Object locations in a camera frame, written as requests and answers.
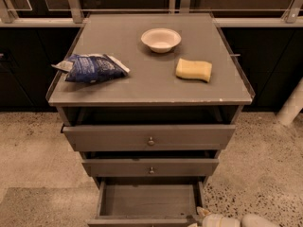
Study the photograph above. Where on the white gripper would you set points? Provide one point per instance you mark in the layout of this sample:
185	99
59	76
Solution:
221	221

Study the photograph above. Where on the grey bottom drawer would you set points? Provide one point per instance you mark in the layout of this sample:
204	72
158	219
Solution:
148	202

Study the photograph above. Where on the grey drawer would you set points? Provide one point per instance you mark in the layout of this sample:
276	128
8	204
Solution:
148	202
186	163
150	128

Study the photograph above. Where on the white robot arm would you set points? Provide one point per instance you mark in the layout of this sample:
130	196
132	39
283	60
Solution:
252	220

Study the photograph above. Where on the grey middle drawer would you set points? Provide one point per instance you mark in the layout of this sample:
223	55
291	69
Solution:
186	163

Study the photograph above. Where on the grey drawer cabinet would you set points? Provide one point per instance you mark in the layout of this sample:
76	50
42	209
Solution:
152	81

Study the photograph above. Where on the grey top drawer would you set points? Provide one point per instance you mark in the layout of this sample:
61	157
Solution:
150	128

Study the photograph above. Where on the white pipe leg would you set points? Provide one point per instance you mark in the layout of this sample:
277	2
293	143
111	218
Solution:
292	106

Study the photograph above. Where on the yellow sponge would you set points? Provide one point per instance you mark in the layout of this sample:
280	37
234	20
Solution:
193	70

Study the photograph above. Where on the white bowl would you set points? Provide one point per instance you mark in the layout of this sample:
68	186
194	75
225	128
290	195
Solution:
161	40

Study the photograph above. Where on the blue chip bag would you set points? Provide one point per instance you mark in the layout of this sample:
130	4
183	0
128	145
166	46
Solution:
89	68

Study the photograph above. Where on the metal railing frame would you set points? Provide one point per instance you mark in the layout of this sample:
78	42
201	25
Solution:
226	13

